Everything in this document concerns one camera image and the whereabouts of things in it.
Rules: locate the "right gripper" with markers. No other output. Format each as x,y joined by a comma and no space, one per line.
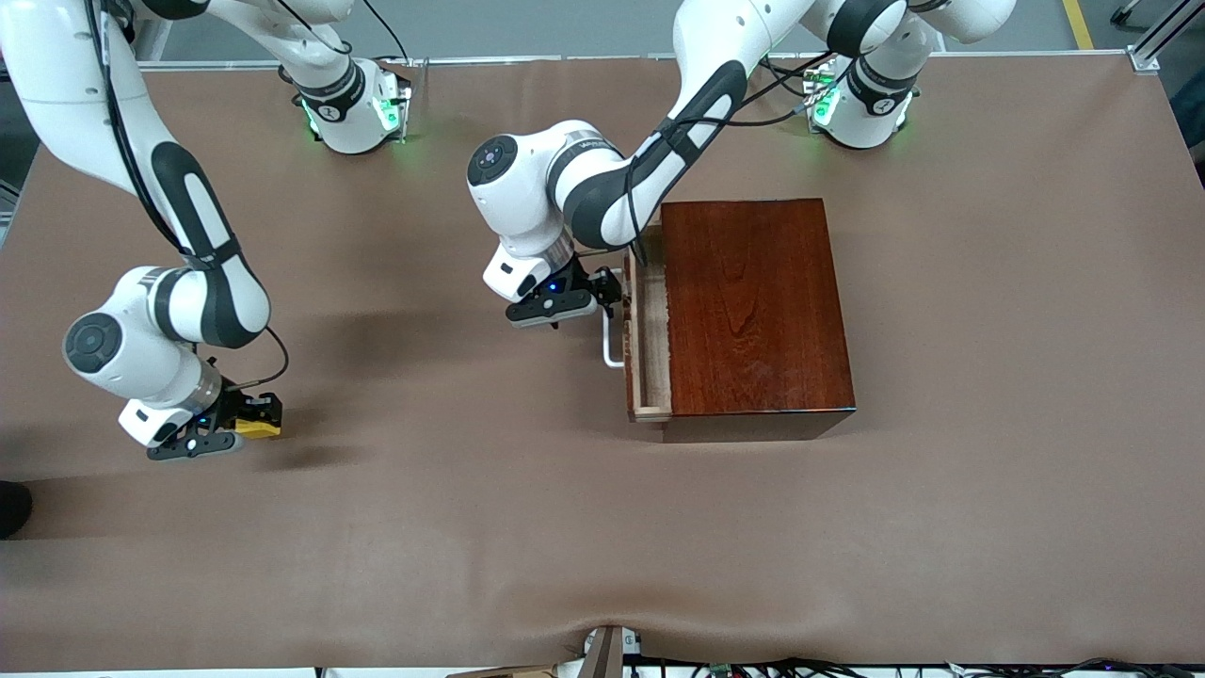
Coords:
237,407

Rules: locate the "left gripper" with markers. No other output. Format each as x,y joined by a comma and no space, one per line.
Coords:
591,279

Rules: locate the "yellow block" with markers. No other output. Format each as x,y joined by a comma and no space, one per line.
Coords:
259,430

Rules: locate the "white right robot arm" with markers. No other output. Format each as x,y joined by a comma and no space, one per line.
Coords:
202,282

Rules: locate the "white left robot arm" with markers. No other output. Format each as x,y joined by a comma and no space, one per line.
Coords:
602,188

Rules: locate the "dark red-brown wooden cabinet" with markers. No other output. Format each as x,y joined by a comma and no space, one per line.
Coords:
753,311

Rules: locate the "black round object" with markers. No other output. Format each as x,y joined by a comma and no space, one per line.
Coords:
11,508

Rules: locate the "aluminium table frame rail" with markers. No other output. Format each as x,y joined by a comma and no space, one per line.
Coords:
490,60

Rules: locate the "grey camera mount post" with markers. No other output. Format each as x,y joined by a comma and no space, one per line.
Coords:
602,654

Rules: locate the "aluminium profile post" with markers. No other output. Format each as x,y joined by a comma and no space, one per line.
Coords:
151,42
1167,26

